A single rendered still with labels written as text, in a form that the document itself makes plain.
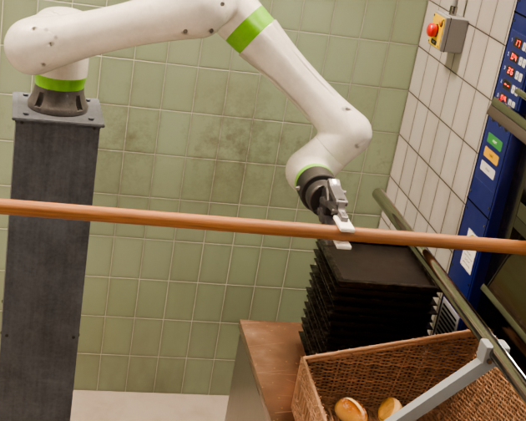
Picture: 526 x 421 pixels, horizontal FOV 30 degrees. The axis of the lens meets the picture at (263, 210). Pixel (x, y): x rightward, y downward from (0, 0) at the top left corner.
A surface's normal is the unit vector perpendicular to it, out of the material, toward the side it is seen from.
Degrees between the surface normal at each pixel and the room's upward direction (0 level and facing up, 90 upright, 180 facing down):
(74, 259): 90
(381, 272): 0
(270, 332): 0
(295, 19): 90
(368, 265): 0
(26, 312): 90
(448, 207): 90
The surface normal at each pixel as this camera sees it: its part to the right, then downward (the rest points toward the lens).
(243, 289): 0.18, 0.39
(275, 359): 0.16, -0.92
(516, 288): -0.86, -0.39
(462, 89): -0.97, -0.07
